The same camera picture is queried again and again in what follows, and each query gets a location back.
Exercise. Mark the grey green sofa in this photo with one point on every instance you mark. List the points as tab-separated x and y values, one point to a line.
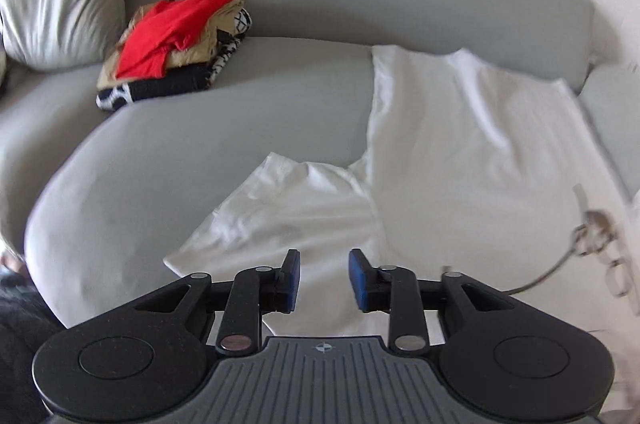
94	202

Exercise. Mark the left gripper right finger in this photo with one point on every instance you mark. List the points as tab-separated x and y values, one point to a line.
394	291

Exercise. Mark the red folded garment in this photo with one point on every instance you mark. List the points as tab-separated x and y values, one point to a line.
169	26

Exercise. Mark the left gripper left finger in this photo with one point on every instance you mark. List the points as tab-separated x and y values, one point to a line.
252	294

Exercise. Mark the white printed t-shirt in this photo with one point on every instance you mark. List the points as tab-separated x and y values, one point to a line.
489	172

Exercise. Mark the stack of folded clothes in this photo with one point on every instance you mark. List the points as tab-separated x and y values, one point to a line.
189	71

